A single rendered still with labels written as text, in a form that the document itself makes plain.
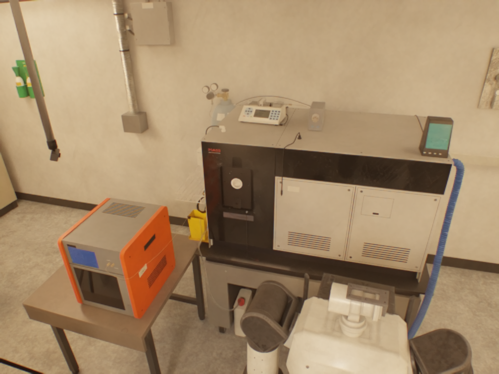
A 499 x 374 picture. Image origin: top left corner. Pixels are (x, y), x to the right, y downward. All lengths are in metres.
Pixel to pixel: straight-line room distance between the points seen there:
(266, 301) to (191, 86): 2.36
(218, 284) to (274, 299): 1.33
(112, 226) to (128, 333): 0.51
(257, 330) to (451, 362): 0.43
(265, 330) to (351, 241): 1.12
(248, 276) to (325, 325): 1.28
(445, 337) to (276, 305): 0.39
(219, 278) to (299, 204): 0.72
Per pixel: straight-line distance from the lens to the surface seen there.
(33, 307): 2.20
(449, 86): 2.87
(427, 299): 2.05
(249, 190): 1.90
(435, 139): 1.79
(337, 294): 0.84
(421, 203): 1.86
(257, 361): 1.05
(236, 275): 2.17
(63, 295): 2.18
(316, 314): 0.94
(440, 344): 0.94
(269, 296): 0.97
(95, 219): 1.91
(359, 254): 2.02
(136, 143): 3.52
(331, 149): 1.74
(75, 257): 1.84
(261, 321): 0.92
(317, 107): 1.96
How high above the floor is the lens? 2.09
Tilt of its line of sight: 28 degrees down
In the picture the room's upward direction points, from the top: 2 degrees counter-clockwise
